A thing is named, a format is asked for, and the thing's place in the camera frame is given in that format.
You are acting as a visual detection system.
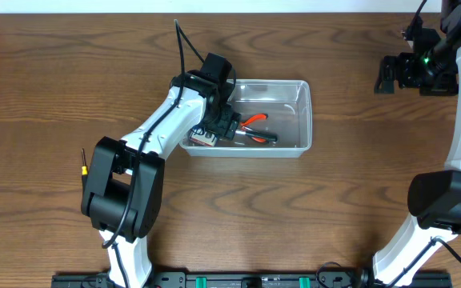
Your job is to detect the blue precision screwdriver set case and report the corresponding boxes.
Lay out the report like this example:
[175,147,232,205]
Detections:
[189,127,218,147]

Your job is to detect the claw hammer black handle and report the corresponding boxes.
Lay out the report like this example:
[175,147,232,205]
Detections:
[235,130,278,142]

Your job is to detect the red handled pliers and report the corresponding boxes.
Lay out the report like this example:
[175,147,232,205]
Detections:
[240,114,268,143]

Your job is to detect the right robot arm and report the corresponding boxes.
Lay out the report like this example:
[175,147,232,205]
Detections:
[355,0,461,287]

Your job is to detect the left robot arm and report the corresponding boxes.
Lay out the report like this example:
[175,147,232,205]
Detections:
[81,68,239,287]

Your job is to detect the clear plastic container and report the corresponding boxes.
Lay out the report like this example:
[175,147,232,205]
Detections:
[179,79,312,158]

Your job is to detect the yellow black screwdriver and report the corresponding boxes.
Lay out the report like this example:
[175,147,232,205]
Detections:
[81,148,88,190]

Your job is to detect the black mounting rail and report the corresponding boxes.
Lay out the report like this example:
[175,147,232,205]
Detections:
[50,270,453,288]

